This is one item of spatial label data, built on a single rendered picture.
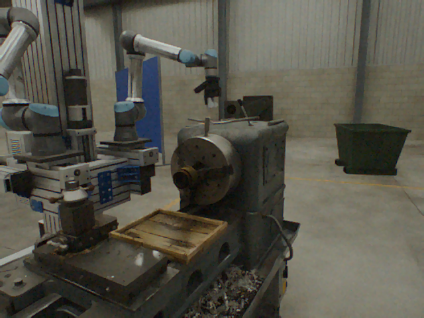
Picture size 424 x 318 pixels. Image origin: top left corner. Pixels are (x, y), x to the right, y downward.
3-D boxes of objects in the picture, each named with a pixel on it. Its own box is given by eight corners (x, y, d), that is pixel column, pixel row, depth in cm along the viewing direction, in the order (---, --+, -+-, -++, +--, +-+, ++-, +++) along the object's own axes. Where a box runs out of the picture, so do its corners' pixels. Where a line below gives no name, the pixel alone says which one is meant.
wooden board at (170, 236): (158, 215, 138) (158, 207, 137) (227, 230, 121) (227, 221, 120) (110, 242, 113) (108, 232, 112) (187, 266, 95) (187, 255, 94)
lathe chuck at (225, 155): (179, 191, 150) (182, 130, 142) (235, 207, 136) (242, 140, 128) (168, 196, 143) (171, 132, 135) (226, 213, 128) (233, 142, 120)
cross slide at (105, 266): (72, 237, 104) (71, 225, 103) (168, 269, 83) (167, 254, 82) (25, 259, 90) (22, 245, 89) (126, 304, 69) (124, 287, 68)
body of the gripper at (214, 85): (215, 97, 171) (215, 75, 169) (203, 97, 176) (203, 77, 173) (221, 97, 178) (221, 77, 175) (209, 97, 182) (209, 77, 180)
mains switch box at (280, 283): (271, 308, 198) (275, 193, 181) (297, 317, 190) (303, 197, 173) (254, 344, 169) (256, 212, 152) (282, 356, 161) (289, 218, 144)
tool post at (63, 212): (82, 222, 93) (79, 193, 91) (98, 227, 89) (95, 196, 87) (61, 231, 86) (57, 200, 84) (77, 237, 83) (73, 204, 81)
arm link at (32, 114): (49, 134, 130) (46, 103, 127) (23, 134, 132) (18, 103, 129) (66, 130, 141) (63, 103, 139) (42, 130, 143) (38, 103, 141)
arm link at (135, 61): (120, 121, 185) (121, 30, 173) (130, 120, 199) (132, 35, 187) (137, 123, 183) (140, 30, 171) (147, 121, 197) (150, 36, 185)
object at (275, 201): (223, 280, 230) (222, 174, 212) (283, 299, 207) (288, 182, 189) (179, 332, 179) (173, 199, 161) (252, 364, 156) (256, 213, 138)
